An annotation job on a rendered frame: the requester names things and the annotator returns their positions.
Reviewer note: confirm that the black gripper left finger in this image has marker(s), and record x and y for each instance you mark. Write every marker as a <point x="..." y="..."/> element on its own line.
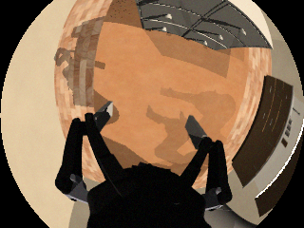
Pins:
<point x="69" y="178"/>

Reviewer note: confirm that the grey small chest of drawers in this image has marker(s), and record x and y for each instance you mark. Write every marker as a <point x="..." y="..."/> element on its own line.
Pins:
<point x="246" y="7"/>

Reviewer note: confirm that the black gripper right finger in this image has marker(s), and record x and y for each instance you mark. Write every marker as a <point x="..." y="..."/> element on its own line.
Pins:
<point x="217" y="192"/>

